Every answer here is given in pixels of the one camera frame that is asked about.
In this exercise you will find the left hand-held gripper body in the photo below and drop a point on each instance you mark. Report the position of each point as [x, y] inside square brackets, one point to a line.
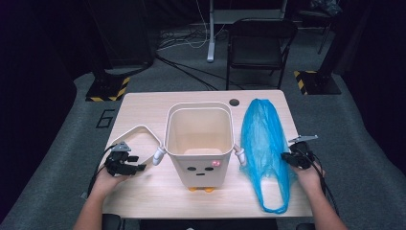
[116, 161]

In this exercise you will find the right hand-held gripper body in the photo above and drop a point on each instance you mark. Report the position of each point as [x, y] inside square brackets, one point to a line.
[304, 158]

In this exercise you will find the blue plastic bag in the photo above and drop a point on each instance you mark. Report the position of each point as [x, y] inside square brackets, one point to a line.
[261, 137]

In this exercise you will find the white trash bin with face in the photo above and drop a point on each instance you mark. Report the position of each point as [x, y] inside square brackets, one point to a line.
[201, 175]

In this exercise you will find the person's right hand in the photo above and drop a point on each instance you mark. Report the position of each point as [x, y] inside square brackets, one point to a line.
[311, 179]

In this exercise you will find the person's left hand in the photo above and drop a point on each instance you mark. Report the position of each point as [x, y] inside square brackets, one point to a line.
[105, 185]

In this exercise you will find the grey tape piece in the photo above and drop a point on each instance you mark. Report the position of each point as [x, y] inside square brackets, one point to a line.
[83, 195]

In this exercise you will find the black chair armrest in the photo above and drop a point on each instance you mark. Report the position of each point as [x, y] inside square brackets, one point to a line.
[111, 223]
[304, 226]

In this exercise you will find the black striped stand base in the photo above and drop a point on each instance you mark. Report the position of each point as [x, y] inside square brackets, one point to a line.
[319, 83]
[105, 87]

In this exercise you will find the person's dark clothing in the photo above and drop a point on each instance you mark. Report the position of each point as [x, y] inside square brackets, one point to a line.
[223, 224]

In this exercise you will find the black folding chair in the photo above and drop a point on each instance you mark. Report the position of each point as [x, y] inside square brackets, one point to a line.
[255, 48]

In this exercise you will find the black office chair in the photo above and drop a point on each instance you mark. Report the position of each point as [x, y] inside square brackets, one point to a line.
[319, 14]

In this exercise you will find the white desk frame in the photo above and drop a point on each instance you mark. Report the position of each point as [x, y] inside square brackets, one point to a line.
[210, 38]

